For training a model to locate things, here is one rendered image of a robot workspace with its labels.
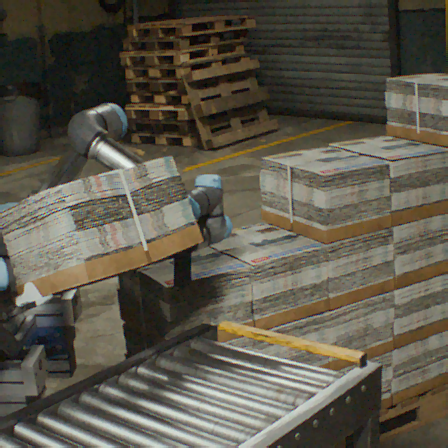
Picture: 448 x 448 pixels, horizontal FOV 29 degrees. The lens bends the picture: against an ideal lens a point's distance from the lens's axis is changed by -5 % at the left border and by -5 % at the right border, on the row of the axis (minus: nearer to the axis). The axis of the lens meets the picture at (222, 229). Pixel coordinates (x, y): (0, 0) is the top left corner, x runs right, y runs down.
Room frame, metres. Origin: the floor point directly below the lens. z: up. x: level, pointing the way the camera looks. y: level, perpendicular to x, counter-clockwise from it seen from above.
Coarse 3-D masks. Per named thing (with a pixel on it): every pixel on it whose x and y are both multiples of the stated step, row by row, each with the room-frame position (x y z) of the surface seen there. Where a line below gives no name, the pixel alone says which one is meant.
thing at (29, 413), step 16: (176, 336) 2.14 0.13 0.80; (192, 336) 2.14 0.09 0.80; (208, 336) 2.17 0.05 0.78; (144, 352) 2.05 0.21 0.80; (160, 352) 2.04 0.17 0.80; (112, 368) 1.95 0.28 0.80; (128, 368) 1.95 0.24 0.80; (80, 384) 1.87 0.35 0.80; (96, 384) 1.87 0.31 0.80; (48, 400) 1.79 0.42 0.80; (64, 400) 1.79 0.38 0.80; (16, 416) 1.71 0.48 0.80; (32, 416) 1.71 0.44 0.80
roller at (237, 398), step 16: (144, 368) 1.96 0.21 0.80; (160, 368) 1.94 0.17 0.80; (176, 384) 1.88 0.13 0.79; (192, 384) 1.86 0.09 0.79; (208, 384) 1.84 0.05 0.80; (224, 400) 1.79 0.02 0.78; (240, 400) 1.76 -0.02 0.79; (256, 400) 1.75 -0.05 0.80; (272, 400) 1.74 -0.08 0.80; (272, 416) 1.70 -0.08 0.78
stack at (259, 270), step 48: (240, 240) 2.87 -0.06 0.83; (288, 240) 2.83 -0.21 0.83; (336, 240) 2.79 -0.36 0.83; (384, 240) 2.88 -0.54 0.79; (432, 240) 3.00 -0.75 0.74; (144, 288) 2.60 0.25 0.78; (192, 288) 2.50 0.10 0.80; (240, 288) 2.58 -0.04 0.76; (288, 288) 2.68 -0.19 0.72; (336, 288) 2.77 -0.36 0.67; (432, 288) 2.99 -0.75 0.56; (144, 336) 2.65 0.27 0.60; (336, 336) 2.76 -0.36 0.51; (384, 336) 2.87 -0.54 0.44; (432, 336) 3.00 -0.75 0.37; (384, 384) 2.88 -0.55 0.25
